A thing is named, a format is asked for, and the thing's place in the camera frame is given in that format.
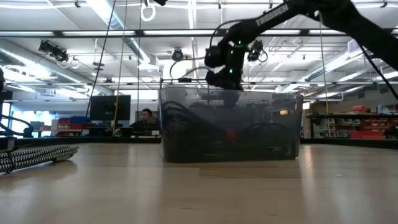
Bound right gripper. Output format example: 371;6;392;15
205;67;246;106

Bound black cable with red strap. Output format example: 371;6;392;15
161;101;296;159

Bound smoky translucent plastic bin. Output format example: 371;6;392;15
157;85;305;164

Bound black white braided cable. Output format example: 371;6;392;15
0;144;80;174

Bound person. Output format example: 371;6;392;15
129;108;160;138

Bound black computer monitor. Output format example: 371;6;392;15
89;95;132;122

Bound storage shelf with bins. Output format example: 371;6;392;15
306;105;398;140

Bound thin black crossbar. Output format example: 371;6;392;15
0;77;398;86

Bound red storage boxes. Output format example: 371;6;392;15
55;116;94;131

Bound thin grey hanging cable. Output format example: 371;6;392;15
136;0;142;131

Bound white hanging cable loop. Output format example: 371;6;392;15
140;0;157;22

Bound black overhead frame bar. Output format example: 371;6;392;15
0;29;398;38

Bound yellow hanging cable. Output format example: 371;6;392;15
112;0;128;131

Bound black hanging cable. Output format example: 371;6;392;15
85;0;117;122

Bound thick black cable loop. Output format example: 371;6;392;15
0;114;35;139

